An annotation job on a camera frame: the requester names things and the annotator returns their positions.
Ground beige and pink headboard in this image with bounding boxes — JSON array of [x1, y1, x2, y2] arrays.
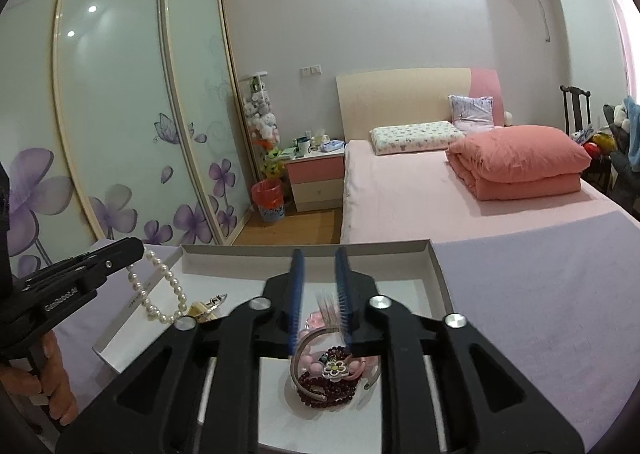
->
[[336, 68, 507, 145]]

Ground dark wooden chair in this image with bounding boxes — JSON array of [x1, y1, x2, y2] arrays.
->
[[560, 85, 593, 139]]

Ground white pearl bracelet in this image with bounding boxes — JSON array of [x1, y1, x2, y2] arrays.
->
[[127, 249, 193, 325]]

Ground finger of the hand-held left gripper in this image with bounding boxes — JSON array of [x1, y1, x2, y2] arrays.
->
[[22, 237, 146, 295], [30, 266, 126, 329]]

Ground grey cardboard box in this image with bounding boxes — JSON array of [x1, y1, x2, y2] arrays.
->
[[91, 239, 456, 454]]

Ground pink bead bracelet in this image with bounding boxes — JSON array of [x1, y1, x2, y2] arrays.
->
[[295, 311, 386, 385]]

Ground lavender bed sheet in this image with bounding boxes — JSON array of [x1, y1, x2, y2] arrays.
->
[[50, 211, 640, 454]]

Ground dark grey clothes pile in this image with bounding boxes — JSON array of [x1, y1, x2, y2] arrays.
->
[[602, 104, 640, 215]]

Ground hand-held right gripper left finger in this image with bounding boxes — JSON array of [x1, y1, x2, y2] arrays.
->
[[55, 248, 307, 454]]

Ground red and yellow toys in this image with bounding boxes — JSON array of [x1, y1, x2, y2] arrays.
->
[[572, 129, 616, 159]]

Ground yellow hair claw clip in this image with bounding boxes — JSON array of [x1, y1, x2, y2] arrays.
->
[[191, 300, 222, 323]]

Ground pink curtain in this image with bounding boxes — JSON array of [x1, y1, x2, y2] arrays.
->
[[582, 0, 640, 99]]

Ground folded salmon quilt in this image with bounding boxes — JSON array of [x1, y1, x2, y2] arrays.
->
[[446, 125, 592, 202]]

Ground floral sliding wardrobe doors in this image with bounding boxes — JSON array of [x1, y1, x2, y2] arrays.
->
[[0, 0, 258, 279]]

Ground trash bin with red bag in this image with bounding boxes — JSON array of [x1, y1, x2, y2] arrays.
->
[[251, 178, 287, 225]]

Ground blue clothing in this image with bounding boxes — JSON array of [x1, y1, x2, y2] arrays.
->
[[622, 96, 640, 159]]

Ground pink and beige nightstand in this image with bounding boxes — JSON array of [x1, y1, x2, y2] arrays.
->
[[284, 144, 347, 213]]

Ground dark red bead bracelet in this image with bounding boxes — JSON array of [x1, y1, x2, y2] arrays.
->
[[295, 345, 366, 407]]

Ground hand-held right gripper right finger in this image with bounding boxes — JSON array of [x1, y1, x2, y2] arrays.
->
[[334, 246, 586, 454]]

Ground person's left hand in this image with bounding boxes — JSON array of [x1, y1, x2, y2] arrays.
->
[[0, 334, 78, 417]]

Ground white floral pillow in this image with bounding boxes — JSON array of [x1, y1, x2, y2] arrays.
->
[[370, 121, 466, 156]]

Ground pink bed mattress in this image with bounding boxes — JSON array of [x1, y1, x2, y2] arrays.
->
[[340, 139, 631, 247]]

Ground plush toy tower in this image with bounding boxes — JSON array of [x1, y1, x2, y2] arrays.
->
[[240, 72, 283, 179]]

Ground small purple pillow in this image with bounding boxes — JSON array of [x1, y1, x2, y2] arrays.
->
[[447, 94, 496, 131]]

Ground silver cuff bangle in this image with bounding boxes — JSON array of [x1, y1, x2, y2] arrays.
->
[[289, 325, 383, 392]]

